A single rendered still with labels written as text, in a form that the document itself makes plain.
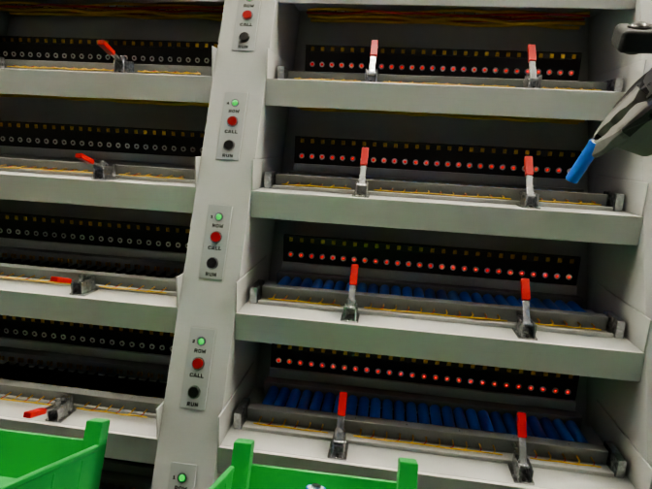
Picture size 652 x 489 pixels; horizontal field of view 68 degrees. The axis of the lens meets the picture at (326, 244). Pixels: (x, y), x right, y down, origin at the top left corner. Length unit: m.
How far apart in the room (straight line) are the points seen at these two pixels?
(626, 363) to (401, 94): 0.53
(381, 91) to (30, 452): 0.71
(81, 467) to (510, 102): 0.78
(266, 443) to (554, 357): 0.45
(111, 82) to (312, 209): 0.44
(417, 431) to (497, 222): 0.35
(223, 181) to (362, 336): 0.34
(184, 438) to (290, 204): 0.40
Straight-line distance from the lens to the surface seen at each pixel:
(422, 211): 0.79
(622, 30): 0.71
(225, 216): 0.81
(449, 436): 0.84
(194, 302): 0.81
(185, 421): 0.82
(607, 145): 0.74
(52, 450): 0.70
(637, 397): 0.87
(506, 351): 0.78
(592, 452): 0.89
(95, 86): 1.01
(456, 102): 0.86
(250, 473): 0.60
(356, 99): 0.86
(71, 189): 0.96
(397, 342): 0.76
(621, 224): 0.86
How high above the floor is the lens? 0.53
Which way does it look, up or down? 10 degrees up
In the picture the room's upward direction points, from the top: 6 degrees clockwise
